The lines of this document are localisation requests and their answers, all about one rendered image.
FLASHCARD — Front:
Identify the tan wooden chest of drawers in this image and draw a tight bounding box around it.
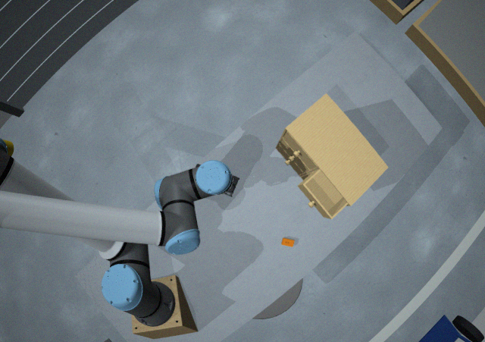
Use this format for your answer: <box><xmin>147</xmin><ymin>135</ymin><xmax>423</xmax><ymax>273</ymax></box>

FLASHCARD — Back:
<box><xmin>276</xmin><ymin>94</ymin><xmax>388</xmax><ymax>206</ymax></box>

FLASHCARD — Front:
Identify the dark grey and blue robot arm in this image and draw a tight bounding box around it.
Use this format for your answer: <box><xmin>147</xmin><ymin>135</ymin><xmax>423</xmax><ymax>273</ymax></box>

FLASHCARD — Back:
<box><xmin>0</xmin><ymin>138</ymin><xmax>233</xmax><ymax>327</ymax></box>

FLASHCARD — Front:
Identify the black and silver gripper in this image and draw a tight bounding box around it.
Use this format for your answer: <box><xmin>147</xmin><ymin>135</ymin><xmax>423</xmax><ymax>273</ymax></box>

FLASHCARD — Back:
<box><xmin>225</xmin><ymin>175</ymin><xmax>239</xmax><ymax>196</ymax></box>

